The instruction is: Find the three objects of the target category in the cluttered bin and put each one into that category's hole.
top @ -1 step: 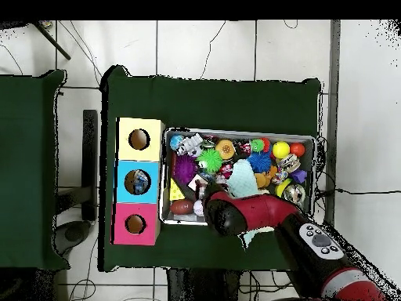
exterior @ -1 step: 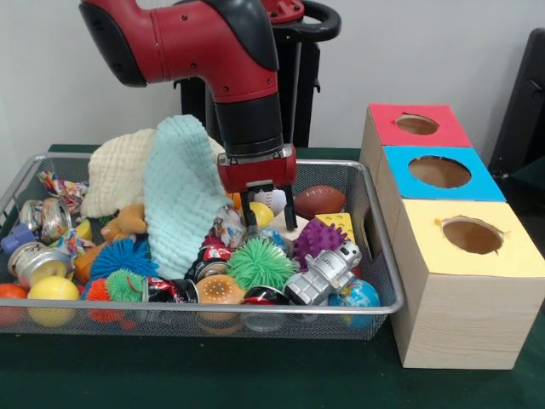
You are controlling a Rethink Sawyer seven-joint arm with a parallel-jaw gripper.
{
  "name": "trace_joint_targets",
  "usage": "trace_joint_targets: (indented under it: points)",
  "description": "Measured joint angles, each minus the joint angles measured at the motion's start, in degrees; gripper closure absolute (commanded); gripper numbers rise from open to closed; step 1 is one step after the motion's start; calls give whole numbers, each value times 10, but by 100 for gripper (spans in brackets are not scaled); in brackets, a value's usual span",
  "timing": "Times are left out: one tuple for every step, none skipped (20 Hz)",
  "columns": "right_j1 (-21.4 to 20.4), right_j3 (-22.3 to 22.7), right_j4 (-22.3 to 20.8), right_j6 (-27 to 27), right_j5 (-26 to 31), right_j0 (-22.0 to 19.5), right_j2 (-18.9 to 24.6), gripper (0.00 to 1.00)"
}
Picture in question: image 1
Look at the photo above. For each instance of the black tripod leg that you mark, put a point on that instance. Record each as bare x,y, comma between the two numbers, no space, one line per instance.
53,42

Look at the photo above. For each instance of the blue globe ball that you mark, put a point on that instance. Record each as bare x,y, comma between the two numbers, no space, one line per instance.
174,142

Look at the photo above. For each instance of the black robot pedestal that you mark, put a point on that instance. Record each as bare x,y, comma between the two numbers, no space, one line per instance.
203,288

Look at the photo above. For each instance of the purple spiky ball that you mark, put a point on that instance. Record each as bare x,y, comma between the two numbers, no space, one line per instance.
184,169

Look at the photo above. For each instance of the wooden box three holes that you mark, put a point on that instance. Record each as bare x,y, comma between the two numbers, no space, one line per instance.
153,150

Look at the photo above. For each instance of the crushed clear plastic bottle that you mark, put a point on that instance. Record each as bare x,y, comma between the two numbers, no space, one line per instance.
141,181

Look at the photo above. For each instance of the plain wooden cube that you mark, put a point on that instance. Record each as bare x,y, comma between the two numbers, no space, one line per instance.
196,182

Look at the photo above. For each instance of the dark green side table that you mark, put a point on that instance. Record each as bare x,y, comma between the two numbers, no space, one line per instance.
28,156

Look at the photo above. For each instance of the silver toy robot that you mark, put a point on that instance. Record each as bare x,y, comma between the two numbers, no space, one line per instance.
188,145

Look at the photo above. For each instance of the mint green waffle cloth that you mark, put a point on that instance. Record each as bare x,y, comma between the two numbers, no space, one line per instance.
242,178

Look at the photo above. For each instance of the smooth yellow ball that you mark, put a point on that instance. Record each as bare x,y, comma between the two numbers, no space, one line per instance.
281,150

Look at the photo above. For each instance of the dark green table cloth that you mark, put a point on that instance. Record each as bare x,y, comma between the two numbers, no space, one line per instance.
219,103

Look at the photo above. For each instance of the small brown football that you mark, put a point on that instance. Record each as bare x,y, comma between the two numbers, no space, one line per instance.
181,207

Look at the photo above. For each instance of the small white baseball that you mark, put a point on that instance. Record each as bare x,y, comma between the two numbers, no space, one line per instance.
198,208

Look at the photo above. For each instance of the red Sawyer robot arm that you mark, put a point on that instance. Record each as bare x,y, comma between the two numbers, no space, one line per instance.
263,210

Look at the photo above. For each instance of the blue spiky rubber ball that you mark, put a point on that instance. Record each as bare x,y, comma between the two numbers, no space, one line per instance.
259,163

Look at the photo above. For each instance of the green spiky rubber ball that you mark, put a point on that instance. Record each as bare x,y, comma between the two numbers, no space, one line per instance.
210,160

